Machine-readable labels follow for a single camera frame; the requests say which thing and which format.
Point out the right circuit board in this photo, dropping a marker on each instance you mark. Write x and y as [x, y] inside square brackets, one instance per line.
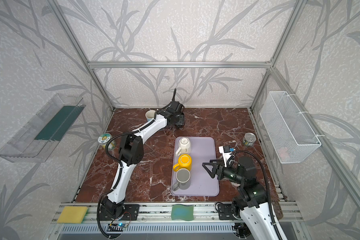
[241, 231]

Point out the clear plastic wall shelf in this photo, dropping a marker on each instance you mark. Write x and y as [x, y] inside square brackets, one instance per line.
[36, 141]

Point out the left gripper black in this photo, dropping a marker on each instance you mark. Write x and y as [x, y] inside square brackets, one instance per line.
[174, 106]

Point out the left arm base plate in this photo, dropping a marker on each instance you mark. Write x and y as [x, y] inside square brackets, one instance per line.
[126, 211]

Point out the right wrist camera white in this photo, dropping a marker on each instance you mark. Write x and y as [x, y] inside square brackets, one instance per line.
[228, 155]

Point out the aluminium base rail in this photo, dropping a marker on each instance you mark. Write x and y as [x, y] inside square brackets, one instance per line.
[158, 218]

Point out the circuit board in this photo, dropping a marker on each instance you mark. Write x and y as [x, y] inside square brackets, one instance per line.
[117, 227]
[241, 231]

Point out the metal tin can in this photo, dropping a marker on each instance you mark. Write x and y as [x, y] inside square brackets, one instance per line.
[249, 139]

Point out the white upside-down mug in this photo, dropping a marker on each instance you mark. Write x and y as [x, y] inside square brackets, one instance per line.
[184, 147]

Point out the green sponge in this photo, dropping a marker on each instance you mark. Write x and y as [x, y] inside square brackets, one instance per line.
[182, 212]

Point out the grey mug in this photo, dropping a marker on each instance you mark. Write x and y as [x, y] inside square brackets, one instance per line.
[183, 180]

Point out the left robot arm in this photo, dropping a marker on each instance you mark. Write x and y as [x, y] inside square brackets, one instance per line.
[131, 152]

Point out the light blue mug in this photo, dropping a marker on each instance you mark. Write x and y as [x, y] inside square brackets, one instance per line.
[150, 115]

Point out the left circuit board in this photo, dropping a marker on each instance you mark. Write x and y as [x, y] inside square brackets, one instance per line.
[117, 227]

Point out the white wire basket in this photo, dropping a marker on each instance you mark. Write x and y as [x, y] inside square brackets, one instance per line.
[291, 135]

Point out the yellow sponge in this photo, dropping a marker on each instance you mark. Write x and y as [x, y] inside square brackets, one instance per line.
[72, 215]

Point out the lilac tray mat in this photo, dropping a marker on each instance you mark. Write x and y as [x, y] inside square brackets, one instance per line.
[200, 184]

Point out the yellow mug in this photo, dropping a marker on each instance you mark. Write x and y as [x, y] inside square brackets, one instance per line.
[184, 162]

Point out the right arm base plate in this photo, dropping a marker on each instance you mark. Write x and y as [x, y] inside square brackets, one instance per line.
[230, 211]

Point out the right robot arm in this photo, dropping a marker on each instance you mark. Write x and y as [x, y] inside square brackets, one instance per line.
[253, 205]

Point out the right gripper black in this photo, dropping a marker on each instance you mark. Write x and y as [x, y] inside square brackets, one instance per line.
[217, 169]

